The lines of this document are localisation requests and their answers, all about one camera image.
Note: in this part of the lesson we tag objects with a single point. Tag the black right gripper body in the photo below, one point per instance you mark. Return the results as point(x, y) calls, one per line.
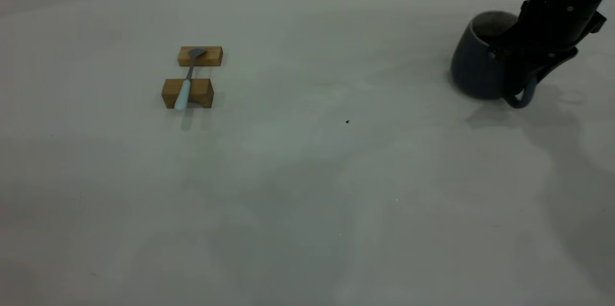
point(562, 8)

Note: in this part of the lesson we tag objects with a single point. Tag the flat rectangular wooden block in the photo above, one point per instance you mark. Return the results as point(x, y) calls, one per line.
point(214, 57)

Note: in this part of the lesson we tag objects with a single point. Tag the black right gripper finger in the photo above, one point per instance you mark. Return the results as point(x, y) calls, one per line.
point(518, 73)
point(552, 60)

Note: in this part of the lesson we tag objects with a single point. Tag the wooden block with arched notch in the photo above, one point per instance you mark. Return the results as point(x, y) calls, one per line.
point(202, 92)

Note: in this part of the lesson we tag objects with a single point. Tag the dark grey ceramic mug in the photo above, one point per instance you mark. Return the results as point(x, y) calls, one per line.
point(473, 70)

